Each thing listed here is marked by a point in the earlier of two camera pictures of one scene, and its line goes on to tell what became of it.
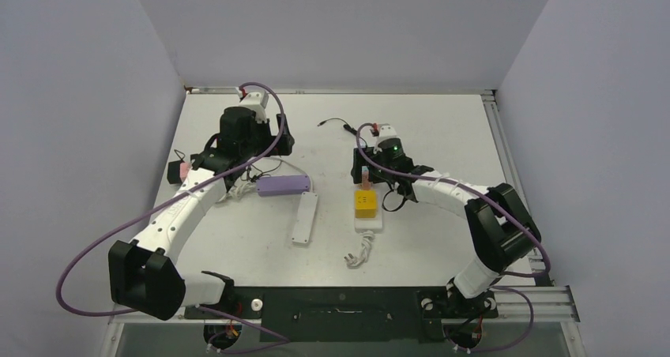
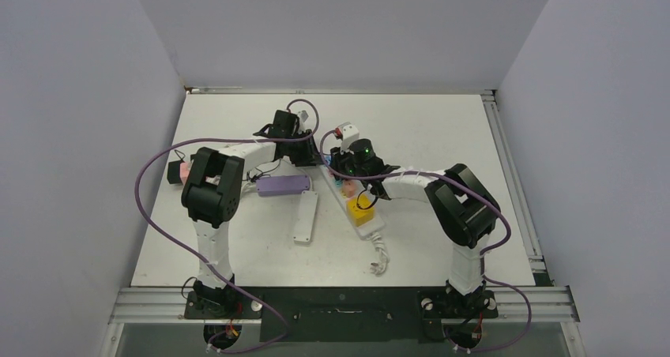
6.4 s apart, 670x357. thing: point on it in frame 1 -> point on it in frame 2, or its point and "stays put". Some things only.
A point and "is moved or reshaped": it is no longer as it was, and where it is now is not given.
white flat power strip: (305, 217) stays put
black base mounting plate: (353, 314) stays put
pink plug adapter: (365, 178) is moved or reshaped
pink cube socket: (185, 168) stays put
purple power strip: (268, 186) stays put
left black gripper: (264, 128) -> (309, 157)
